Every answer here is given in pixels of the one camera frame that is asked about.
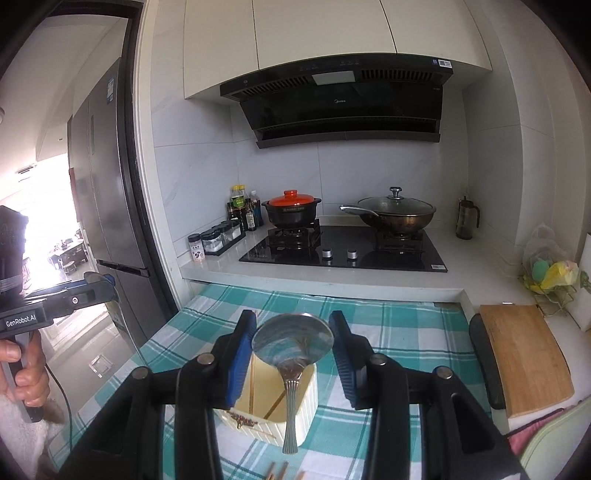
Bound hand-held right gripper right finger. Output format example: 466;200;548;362
329;310;529;480

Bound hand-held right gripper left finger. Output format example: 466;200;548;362
58;309;259;480

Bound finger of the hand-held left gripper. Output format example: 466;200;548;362
84;271;117;291
25;277;115;320

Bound metal spoon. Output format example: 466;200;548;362
252;313;334;455

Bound cream utensil holder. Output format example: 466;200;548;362
212;355;319;448

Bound person's left forearm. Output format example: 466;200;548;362
0;394;66;480

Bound person's left hand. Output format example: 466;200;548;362
0;331;51;409

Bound wooden dining table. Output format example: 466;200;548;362
48;235;89;278

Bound teal checked tablecloth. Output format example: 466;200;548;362
46;282;522;480

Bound grey refrigerator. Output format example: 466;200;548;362
117;0;183;356
67;58;167;342

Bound black gas hob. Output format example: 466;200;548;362
239;224;448;272

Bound condiment bottles and jars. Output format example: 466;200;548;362
201;220;246;256

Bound black oblong case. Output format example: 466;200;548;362
468;316;508;411

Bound yellow cap sauce bottle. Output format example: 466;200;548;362
230;185;249;222

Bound wok with glass lid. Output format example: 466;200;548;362
340;187;437;234

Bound black clay pot red lid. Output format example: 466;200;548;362
261;189;322;228

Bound wooden cutting board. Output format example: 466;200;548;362
479;304;575;418

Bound dark glass jug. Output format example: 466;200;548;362
456;196;481;241

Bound pink cutting board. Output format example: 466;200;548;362
505;408;578;457

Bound clear plastic bag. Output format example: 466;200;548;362
519;224;580;305

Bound green cutting board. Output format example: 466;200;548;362
519;406;591;480

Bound yellow cloth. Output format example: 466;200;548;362
531;261;579;294

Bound black range hood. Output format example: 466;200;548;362
219;54;454;149

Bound black cable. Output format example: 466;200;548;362
45;364;75;462

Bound cream wall cabinet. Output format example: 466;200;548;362
184;0;494;100

